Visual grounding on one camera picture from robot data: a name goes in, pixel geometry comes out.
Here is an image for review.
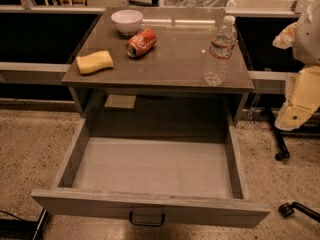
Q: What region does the grey cabinet with top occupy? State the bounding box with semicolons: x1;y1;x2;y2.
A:
62;7;254;121

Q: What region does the black caster leg lower right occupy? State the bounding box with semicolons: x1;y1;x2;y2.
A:
278;202;320;223

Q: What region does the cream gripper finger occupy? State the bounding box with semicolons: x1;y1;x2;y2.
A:
275;65;320;131
272;22;296;49

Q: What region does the open grey top drawer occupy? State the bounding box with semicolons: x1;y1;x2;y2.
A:
30;117;272;230

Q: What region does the yellow sponge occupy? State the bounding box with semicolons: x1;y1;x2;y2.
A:
76;51;113;75

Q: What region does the black drawer handle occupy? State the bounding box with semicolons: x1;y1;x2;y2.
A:
128;211;166;227

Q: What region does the white ceramic bowl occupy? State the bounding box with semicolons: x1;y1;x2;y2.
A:
111;9;143;36

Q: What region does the clear plastic water bottle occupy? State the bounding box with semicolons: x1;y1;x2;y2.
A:
204;15;237;87

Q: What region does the black base lower left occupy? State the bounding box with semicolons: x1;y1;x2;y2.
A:
0;209;50;240

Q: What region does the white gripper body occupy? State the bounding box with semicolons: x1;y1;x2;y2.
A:
293;0;320;65

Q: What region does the red soda can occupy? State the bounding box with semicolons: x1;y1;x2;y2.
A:
126;28;157;58

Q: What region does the black caster leg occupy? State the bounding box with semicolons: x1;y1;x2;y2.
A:
278;202;320;223
264;107;290;161

